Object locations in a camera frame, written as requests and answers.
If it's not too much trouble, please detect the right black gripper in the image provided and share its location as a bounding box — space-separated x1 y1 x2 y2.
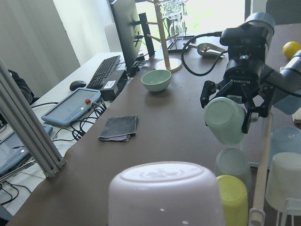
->
200 27 275 134

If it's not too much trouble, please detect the mint green cup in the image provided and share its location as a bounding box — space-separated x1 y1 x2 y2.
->
204 97 246 145

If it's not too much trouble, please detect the pink cup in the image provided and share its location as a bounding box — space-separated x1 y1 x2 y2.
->
108 161 226 226

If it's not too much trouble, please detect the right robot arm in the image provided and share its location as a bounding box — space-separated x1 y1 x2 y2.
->
200 12 301 133

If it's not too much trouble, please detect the light blue cup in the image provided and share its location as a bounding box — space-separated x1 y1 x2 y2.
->
268 127 301 169

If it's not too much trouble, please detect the grey cup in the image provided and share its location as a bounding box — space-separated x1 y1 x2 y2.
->
214 148 252 192

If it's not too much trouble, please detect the cream white cup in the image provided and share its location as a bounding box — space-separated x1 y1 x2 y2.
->
265 152 301 212

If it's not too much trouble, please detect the yellow cup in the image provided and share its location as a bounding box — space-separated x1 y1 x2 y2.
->
216 175 248 226

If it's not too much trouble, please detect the metal scoop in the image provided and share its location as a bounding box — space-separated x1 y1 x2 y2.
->
189 43 225 58

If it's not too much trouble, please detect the yellow lemon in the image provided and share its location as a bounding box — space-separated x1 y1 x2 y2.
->
283 41 301 59

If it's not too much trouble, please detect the wooden mug tree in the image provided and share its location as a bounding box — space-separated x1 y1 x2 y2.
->
147 0 182 73

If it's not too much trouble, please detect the green bowl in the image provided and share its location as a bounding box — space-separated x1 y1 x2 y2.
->
141 70 172 92

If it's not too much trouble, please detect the wine glass rack tray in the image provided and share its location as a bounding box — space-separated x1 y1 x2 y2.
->
160 0 193 53

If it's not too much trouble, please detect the pink cloth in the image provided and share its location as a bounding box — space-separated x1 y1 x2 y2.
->
98 134 135 143

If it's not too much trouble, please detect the black monitor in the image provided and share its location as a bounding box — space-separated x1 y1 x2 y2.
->
110 0 155 77

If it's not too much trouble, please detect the grey cloth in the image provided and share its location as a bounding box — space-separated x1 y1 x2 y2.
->
99 115 138 137

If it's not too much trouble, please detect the black keyboard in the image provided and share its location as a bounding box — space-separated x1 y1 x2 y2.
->
86 55 120 89

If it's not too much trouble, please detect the blue teach pendant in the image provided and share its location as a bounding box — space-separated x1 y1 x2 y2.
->
0 124 54 176
41 88 101 128

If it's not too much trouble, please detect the black computer mouse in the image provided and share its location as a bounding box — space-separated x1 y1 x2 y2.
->
69 81 86 91

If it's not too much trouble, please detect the white wire cup rack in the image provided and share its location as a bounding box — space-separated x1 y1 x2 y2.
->
247 113 301 226

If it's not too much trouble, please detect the aluminium frame post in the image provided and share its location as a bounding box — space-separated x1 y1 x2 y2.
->
0 62 66 178

